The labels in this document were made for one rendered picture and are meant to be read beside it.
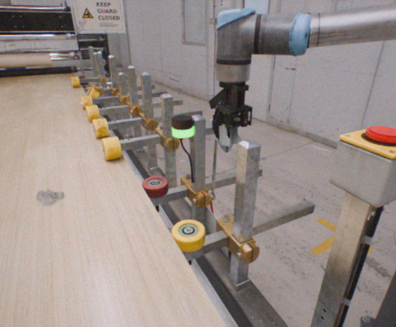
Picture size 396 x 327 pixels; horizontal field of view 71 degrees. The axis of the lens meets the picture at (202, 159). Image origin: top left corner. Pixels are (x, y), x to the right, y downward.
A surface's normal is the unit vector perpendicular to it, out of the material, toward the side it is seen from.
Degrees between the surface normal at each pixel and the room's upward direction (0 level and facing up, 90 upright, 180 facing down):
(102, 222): 0
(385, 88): 90
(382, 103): 90
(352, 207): 90
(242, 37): 99
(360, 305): 0
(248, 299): 0
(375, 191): 90
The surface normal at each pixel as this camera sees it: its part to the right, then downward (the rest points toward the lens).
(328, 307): -0.89, 0.20
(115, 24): 0.46, 0.39
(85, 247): 0.00, -0.90
